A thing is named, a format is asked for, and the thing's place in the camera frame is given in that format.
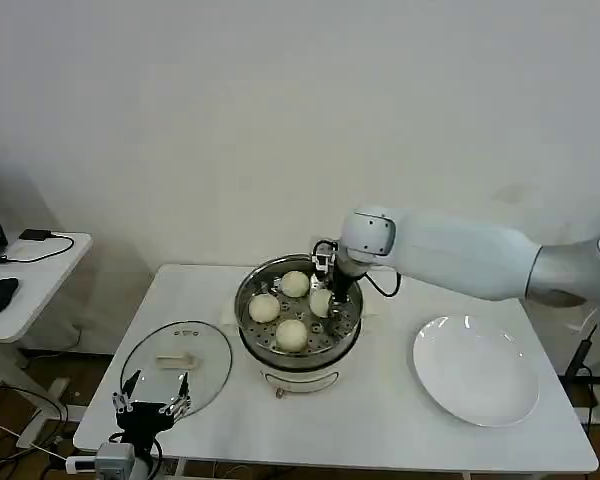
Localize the white side table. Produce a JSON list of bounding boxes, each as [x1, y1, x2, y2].
[[0, 231, 94, 450]]

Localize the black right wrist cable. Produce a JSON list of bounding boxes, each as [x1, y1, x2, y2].
[[363, 268, 402, 299]]

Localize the black desk cable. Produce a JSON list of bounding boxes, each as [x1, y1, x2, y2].
[[0, 233, 76, 265]]

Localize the steel steamer basket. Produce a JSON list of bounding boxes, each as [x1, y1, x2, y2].
[[234, 253, 367, 374]]

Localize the small black box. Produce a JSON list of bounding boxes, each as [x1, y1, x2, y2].
[[18, 228, 56, 245]]

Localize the black floor cable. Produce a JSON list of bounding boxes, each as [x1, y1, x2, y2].
[[0, 383, 70, 454]]

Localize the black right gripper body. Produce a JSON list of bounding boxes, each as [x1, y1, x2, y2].
[[329, 261, 369, 302]]

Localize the glass lid with white handle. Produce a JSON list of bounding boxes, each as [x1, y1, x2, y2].
[[120, 321, 233, 416]]

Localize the white steamed bun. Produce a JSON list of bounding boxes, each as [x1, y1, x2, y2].
[[308, 288, 334, 319], [279, 270, 311, 299], [248, 293, 282, 324], [274, 319, 309, 354]]

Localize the white floor cable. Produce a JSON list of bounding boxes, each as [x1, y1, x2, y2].
[[0, 418, 67, 464]]

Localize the white electric cooker base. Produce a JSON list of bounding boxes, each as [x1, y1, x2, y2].
[[256, 349, 345, 401]]

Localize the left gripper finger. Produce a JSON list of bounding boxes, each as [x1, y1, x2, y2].
[[111, 369, 143, 414], [159, 371, 194, 417]]

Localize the black plug with cable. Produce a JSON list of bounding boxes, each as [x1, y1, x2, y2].
[[563, 323, 600, 382]]

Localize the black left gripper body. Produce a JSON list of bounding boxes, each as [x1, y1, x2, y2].
[[115, 402, 175, 450]]

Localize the white round plate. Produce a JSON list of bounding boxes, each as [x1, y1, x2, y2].
[[412, 314, 541, 428]]

